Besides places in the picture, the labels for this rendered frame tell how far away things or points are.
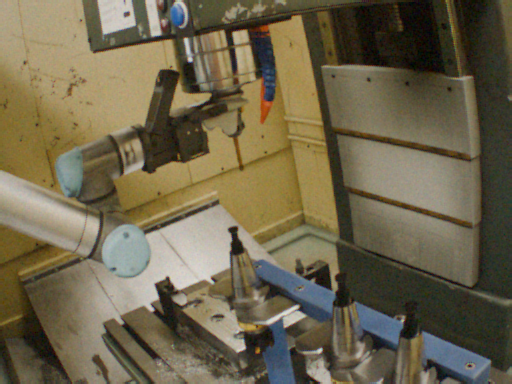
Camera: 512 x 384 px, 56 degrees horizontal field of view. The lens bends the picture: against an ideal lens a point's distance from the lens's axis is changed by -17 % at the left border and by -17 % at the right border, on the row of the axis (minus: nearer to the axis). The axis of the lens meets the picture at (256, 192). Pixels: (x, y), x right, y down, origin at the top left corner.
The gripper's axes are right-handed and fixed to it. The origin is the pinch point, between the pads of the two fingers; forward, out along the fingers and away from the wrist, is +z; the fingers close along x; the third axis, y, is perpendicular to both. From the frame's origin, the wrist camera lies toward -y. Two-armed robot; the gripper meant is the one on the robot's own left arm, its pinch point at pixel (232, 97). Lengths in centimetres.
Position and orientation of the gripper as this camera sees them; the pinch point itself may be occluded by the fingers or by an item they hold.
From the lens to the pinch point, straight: 103.5
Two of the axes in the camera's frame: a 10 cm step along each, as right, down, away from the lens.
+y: 2.0, 9.1, 3.5
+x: 5.5, 1.9, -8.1
